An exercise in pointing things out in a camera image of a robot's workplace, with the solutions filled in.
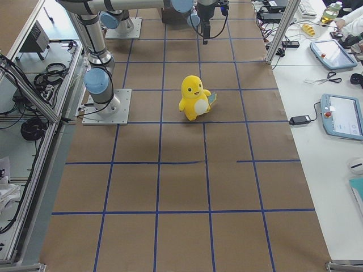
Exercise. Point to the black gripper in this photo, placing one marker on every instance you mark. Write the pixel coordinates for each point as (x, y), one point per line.
(206, 15)

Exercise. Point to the dark wooden drawer cabinet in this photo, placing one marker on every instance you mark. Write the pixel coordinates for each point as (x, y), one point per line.
(170, 15)

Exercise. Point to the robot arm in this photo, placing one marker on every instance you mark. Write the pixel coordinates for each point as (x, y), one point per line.
(86, 13)
(121, 19)

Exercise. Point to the yellow plush dinosaur toy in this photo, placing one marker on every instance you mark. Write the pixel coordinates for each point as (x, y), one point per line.
(195, 99)

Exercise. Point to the yellow banana toy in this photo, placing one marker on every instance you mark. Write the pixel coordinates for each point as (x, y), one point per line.
(308, 29)

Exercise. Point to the black power adapter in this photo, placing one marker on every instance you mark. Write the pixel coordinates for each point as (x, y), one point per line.
(300, 120)

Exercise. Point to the far teach pendant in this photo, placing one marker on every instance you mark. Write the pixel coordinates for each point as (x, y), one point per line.
(332, 55)

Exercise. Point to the teach pendant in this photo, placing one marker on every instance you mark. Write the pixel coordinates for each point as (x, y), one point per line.
(341, 116)
(332, 55)

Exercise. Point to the green drink bottle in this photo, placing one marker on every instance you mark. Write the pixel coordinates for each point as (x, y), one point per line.
(331, 12)

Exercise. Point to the black scissors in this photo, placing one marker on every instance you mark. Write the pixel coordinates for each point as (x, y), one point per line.
(329, 78)

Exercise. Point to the near teach pendant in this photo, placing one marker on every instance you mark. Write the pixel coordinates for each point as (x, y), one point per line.
(341, 116)

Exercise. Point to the grey electronics box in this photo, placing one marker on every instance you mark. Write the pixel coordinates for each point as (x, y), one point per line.
(37, 41)

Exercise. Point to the crumpled white cloth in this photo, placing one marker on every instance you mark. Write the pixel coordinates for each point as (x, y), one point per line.
(10, 193)

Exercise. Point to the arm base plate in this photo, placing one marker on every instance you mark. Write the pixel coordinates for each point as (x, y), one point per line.
(124, 29)
(116, 112)

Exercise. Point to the aluminium frame post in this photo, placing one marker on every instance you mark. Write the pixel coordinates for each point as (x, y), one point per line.
(287, 17)

